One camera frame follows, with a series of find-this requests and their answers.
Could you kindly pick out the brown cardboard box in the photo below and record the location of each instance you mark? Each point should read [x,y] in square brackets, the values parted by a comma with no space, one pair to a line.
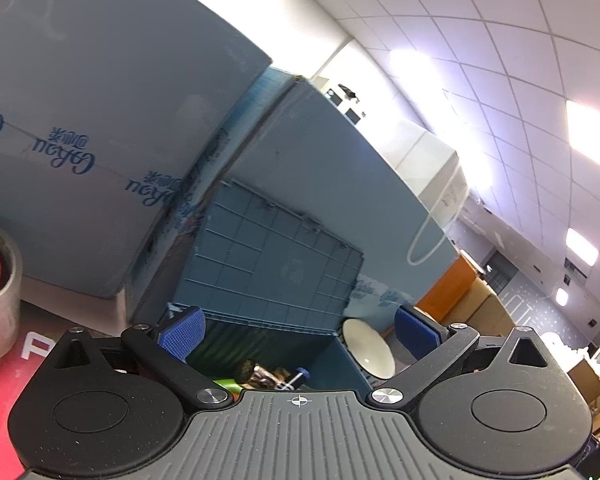
[485,310]

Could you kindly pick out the striped ceramic bowl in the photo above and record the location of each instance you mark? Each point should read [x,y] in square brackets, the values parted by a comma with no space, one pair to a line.
[367,347]

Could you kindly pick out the blue plastic storage box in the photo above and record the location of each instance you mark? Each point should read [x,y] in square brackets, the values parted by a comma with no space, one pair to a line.
[270,260]

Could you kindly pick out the clear case with brown knob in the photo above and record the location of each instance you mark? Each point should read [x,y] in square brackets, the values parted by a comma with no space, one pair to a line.
[260,377]

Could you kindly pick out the blue capped tool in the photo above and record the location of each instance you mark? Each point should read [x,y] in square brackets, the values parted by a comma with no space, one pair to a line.
[297,379]

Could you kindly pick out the cardboard box with white paper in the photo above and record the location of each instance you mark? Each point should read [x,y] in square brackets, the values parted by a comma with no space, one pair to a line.
[587,375]

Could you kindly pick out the blue paper bag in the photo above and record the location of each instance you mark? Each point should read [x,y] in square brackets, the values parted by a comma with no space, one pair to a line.
[330,170]
[105,85]

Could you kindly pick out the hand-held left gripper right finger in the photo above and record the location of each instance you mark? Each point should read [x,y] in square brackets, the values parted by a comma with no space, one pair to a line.
[417,332]

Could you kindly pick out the orange box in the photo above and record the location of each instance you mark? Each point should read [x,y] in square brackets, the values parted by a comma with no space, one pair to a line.
[455,285]

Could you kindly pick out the green object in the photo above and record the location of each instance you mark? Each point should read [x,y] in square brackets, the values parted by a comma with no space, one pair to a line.
[228,386]

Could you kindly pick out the grey tape roll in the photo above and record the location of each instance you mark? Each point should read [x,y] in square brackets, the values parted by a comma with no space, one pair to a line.
[5,310]

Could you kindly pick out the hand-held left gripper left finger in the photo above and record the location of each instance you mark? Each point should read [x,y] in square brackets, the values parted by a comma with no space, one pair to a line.
[182,332]

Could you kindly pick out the red mat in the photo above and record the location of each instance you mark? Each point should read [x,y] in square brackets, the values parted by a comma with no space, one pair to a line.
[0,410]

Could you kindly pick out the dark grey door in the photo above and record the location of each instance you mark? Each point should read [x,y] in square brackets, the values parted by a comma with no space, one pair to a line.
[502,272]

